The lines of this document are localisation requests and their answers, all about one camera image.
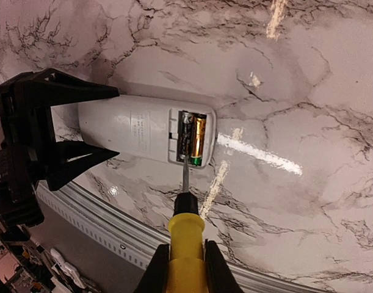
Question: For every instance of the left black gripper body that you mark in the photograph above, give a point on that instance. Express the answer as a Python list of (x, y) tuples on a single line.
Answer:
[(28, 131)]

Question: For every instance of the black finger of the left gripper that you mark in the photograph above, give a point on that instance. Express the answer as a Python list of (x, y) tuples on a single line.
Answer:
[(64, 161), (52, 87)]

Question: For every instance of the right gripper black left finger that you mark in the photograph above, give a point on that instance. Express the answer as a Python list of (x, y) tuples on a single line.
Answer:
[(154, 280)]

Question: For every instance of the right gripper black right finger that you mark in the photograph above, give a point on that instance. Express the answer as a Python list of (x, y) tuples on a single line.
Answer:
[(219, 276)]

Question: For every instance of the yellow handled screwdriver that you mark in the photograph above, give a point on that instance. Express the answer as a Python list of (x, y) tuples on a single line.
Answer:
[(186, 268)]

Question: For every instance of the white remote control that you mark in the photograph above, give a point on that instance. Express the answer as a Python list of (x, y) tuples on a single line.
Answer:
[(141, 126)]

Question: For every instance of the black battery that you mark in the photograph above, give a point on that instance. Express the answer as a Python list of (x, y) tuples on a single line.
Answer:
[(185, 126)]

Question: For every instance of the front aluminium rail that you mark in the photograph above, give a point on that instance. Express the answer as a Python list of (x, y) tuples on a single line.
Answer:
[(131, 239)]

